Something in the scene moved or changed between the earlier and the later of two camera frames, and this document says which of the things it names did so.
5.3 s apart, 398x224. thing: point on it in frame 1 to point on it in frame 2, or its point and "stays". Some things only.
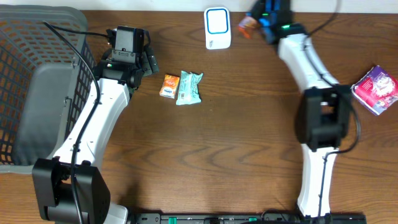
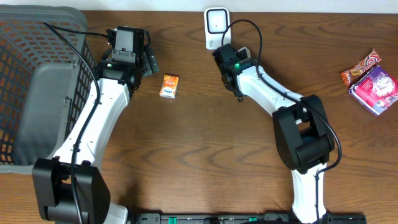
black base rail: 246,218 stays
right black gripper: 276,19 to 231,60
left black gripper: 150,61 stays
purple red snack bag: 376,90 stays
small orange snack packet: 169,86 stays
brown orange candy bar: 249,27 to 360,68
